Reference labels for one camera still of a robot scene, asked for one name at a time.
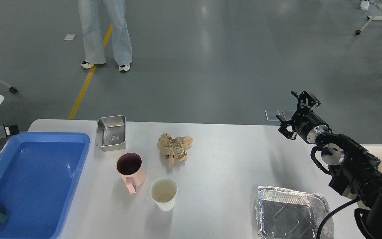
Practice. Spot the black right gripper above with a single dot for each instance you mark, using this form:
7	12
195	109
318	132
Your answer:
304	122

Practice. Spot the pink mug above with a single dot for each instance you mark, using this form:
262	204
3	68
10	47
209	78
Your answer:
132	171

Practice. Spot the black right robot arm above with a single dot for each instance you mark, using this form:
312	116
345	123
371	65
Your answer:
353	169

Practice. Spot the aluminium foil tray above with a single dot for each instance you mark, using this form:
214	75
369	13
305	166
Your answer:
288	214

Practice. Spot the crumpled brown paper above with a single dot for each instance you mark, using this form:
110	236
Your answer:
174	149

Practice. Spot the white paper cup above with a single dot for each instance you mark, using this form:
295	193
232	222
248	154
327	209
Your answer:
163	192

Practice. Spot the square stainless steel container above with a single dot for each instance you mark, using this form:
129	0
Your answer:
111	133

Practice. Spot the person in blue jeans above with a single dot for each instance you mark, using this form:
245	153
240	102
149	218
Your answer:
92	36

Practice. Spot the blue plastic tray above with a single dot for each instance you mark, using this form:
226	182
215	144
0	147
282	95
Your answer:
39	172

